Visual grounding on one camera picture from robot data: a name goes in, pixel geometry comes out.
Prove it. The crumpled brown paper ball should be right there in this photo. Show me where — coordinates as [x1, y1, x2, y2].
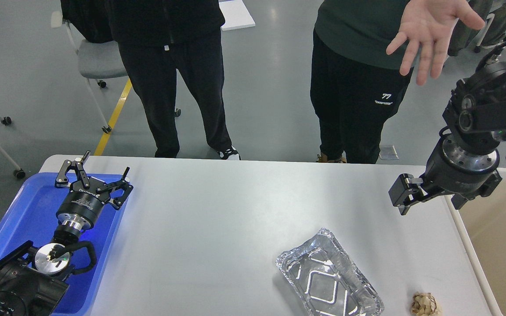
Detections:
[410, 292, 443, 316]

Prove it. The white board on floor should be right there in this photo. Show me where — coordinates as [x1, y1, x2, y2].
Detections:
[219, 0, 256, 31]

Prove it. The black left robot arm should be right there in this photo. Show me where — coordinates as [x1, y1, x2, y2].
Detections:
[0, 152, 134, 316]

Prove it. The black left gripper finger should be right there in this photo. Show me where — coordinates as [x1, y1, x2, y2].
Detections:
[97, 167, 134, 210]
[55, 151, 91, 189]

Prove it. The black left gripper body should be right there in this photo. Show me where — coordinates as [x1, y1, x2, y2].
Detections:
[56, 178, 110, 230]

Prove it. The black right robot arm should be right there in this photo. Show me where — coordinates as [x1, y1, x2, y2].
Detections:
[388, 41, 506, 215]

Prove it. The aluminium foil tray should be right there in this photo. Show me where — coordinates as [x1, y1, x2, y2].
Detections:
[275, 228, 385, 316]

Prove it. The person in green sweater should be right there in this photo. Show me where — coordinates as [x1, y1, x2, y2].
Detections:
[311, 0, 411, 164]

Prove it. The person in black clothes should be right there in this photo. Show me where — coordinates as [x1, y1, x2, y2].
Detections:
[61, 0, 241, 160]

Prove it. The chair with grey jacket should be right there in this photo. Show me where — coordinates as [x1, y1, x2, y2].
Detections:
[448, 0, 506, 57]

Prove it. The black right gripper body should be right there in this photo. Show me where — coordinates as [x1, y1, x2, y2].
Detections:
[420, 135, 502, 199]

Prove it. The beige plastic bin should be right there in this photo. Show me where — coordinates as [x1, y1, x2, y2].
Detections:
[445, 168, 506, 316]

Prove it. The person's open hand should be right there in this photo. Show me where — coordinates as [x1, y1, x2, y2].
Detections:
[386, 0, 485, 86]

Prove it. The grey office chair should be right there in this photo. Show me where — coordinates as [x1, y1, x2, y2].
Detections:
[51, 11, 182, 134]

